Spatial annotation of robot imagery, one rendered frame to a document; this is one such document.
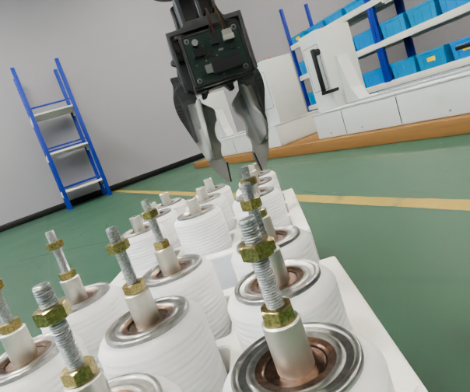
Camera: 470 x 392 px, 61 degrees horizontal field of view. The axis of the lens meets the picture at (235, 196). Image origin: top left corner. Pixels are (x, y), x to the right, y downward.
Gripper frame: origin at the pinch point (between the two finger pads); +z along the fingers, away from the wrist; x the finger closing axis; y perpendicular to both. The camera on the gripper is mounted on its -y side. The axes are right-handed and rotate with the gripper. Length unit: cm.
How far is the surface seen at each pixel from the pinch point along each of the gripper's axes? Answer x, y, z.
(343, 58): 112, -228, -22
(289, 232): 2.5, 1.6, 9.0
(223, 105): 44, -432, -28
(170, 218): -14.4, -41.6, 10.5
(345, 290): 6.0, 4.4, 16.4
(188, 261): -9.5, -1.5, 9.1
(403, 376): 4.4, 19.2, 16.4
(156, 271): -13.5, -2.3, 9.1
